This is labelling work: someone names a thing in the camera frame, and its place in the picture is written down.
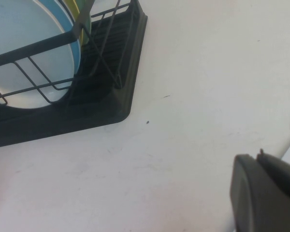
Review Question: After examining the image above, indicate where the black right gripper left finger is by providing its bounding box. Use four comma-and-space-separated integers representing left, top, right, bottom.
230, 154, 290, 232

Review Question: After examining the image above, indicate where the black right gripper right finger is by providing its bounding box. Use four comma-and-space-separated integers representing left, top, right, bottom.
256, 148, 290, 194

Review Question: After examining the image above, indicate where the green plate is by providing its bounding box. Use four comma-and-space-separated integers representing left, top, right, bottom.
73, 0, 91, 47

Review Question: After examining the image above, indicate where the light blue plate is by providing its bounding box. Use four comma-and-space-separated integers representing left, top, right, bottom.
0, 0, 78, 109
37, 0, 82, 82

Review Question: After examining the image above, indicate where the yellow plate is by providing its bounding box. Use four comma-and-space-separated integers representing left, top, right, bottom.
62, 0, 85, 47

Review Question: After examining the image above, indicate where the black wire dish rack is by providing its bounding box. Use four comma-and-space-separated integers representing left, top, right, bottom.
0, 0, 136, 107

